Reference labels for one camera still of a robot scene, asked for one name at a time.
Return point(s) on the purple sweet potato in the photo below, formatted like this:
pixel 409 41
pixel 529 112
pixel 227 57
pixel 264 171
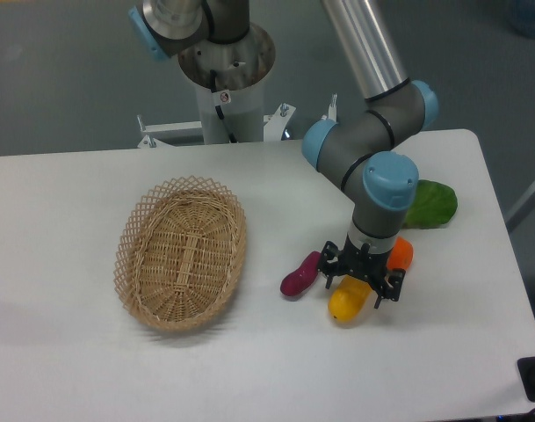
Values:
pixel 302 278

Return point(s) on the orange fruit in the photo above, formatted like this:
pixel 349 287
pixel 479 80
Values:
pixel 401 256

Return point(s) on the woven wicker basket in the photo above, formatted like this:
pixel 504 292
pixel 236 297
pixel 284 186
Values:
pixel 181 254

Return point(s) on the white metal base frame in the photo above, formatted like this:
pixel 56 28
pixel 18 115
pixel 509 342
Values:
pixel 276 125

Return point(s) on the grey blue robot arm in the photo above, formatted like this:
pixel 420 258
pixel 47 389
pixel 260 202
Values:
pixel 359 159

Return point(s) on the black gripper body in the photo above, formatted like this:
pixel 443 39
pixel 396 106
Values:
pixel 362 264

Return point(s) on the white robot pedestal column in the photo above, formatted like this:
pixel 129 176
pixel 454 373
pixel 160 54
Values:
pixel 229 84

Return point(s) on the white frame at right edge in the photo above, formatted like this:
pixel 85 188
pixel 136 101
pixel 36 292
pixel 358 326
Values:
pixel 521 209

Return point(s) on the green bok choy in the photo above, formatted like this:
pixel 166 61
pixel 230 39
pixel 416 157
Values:
pixel 434 206

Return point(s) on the yellow mango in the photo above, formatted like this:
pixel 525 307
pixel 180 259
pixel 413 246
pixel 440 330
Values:
pixel 348 302

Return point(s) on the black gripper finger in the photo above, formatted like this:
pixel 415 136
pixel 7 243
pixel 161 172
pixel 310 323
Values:
pixel 388 285
pixel 330 263

